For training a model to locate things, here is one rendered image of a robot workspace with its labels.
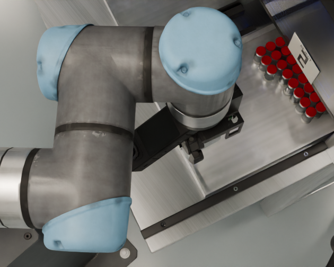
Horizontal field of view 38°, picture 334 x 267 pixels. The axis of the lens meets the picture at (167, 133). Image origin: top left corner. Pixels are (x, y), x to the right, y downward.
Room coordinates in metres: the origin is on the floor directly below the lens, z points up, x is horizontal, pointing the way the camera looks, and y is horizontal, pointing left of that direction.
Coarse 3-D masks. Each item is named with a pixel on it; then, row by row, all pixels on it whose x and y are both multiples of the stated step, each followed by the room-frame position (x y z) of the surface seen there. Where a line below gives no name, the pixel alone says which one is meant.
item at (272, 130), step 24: (240, 72) 0.39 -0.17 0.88; (264, 96) 0.33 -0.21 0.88; (288, 96) 0.32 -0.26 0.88; (264, 120) 0.27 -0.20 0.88; (288, 120) 0.27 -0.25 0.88; (312, 120) 0.26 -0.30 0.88; (216, 144) 0.24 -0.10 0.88; (240, 144) 0.23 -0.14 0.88; (264, 144) 0.23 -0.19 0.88; (288, 144) 0.22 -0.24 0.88; (192, 168) 0.19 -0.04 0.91; (216, 168) 0.19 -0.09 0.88; (240, 168) 0.18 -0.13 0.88
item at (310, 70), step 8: (296, 40) 0.37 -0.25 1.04; (288, 48) 0.38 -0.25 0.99; (296, 48) 0.36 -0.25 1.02; (304, 48) 0.35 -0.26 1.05; (296, 56) 0.35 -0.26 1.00; (304, 56) 0.34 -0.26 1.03; (304, 64) 0.33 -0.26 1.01; (312, 64) 0.32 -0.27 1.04; (304, 72) 0.32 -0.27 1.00; (312, 72) 0.31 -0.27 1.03; (312, 80) 0.30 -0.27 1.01
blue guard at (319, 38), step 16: (272, 0) 0.46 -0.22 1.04; (288, 0) 0.42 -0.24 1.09; (304, 0) 0.39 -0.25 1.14; (320, 0) 0.36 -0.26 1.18; (272, 16) 0.44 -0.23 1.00; (288, 16) 0.41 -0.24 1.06; (304, 16) 0.38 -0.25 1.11; (320, 16) 0.35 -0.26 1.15; (288, 32) 0.39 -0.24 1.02; (304, 32) 0.36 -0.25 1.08; (320, 32) 0.34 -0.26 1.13; (320, 48) 0.32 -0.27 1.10; (320, 64) 0.31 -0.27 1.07; (320, 80) 0.29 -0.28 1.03
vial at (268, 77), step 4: (268, 68) 0.37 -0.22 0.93; (272, 68) 0.37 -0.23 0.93; (276, 68) 0.37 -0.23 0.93; (268, 72) 0.36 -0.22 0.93; (272, 72) 0.36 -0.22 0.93; (264, 76) 0.36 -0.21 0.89; (268, 76) 0.36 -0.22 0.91; (272, 76) 0.35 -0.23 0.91; (268, 80) 0.36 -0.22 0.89; (272, 80) 0.36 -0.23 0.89
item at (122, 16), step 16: (112, 0) 0.60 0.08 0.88; (128, 0) 0.59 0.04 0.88; (144, 0) 0.59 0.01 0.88; (160, 0) 0.58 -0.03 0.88; (176, 0) 0.58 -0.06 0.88; (192, 0) 0.57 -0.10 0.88; (208, 0) 0.56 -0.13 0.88; (224, 0) 0.56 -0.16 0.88; (240, 0) 0.54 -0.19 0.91; (112, 16) 0.55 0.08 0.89; (128, 16) 0.55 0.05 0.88; (144, 16) 0.55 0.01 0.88; (160, 16) 0.54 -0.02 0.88
